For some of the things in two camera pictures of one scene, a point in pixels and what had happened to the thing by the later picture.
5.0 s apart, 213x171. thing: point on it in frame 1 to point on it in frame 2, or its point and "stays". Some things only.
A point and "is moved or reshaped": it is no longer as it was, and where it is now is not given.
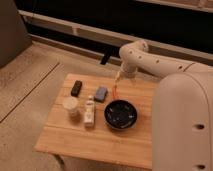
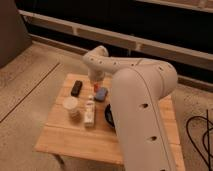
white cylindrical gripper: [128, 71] to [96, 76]
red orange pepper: [114, 91] is moved or reshaped
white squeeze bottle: [89, 111] stays
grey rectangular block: [101, 93] stays
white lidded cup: [70, 104] stays
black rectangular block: [76, 88] stays
